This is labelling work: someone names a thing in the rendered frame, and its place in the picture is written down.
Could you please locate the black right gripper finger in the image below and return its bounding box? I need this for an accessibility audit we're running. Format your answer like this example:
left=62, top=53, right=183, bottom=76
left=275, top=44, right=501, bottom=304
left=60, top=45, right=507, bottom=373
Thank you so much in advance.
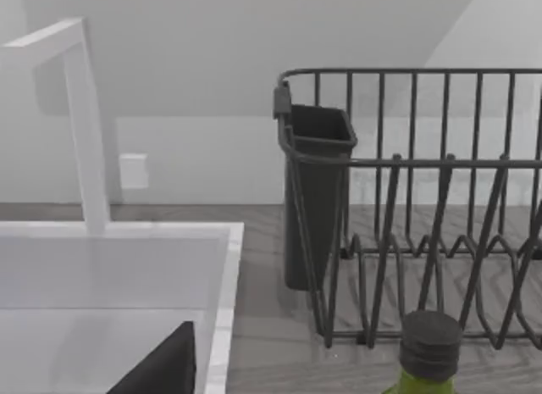
left=106, top=320, right=198, bottom=394

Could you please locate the white sink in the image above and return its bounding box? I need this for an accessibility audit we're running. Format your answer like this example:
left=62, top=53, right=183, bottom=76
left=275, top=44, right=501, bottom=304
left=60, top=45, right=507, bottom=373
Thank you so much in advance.
left=0, top=221, right=246, bottom=394

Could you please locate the dark grey cutlery holder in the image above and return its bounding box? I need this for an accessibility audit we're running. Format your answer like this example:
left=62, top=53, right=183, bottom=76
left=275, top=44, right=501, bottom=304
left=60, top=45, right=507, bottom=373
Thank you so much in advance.
left=284, top=104, right=358, bottom=291

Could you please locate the tall white tap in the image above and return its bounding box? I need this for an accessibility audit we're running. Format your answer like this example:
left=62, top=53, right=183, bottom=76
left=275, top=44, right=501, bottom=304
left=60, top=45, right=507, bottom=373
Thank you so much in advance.
left=0, top=16, right=113, bottom=236

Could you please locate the green bottle with grey cap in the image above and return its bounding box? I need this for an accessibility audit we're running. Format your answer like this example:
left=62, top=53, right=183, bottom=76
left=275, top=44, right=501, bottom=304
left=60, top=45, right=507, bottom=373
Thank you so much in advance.
left=381, top=309, right=463, bottom=394

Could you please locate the dark grey wire dish rack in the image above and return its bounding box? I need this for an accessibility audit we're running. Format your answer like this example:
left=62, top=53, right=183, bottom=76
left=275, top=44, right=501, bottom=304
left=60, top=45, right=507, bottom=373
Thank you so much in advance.
left=272, top=68, right=542, bottom=351

